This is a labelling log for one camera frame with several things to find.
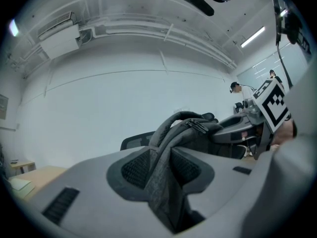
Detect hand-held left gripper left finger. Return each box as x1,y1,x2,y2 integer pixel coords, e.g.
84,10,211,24
30,146,174,238

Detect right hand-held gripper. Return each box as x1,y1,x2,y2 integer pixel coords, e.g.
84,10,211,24
212,77,291,160

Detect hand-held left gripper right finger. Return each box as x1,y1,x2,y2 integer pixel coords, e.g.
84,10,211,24
172,147,272,220

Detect dark grey fabric bag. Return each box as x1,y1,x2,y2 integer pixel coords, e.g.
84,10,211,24
145,111,224,234

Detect black mesh office chair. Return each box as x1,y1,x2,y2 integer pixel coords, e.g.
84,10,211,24
120,112,219,152

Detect person's right hand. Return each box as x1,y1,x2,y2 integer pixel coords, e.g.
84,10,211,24
273,119,296,145

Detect wooden desk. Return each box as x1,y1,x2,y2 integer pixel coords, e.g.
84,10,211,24
7,165,68,202

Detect white flat box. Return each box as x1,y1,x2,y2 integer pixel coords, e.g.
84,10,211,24
8,178,36,198

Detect small wooden side table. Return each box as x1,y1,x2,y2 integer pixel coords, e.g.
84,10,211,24
9,159,37,176

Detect long ceiling tube light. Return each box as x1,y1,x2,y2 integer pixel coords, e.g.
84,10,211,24
240,26,266,48

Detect white ceiling pipes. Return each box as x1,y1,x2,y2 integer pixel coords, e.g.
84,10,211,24
4,0,238,80

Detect ceiling light panel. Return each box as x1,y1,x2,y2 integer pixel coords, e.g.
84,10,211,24
9,18,20,37

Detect black camera stand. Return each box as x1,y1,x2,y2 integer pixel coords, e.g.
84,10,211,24
270,0,313,89

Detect framed wall notice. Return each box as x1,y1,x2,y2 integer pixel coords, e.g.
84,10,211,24
0,94,9,120

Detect white wall air conditioner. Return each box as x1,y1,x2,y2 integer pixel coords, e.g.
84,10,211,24
37,10,82,60

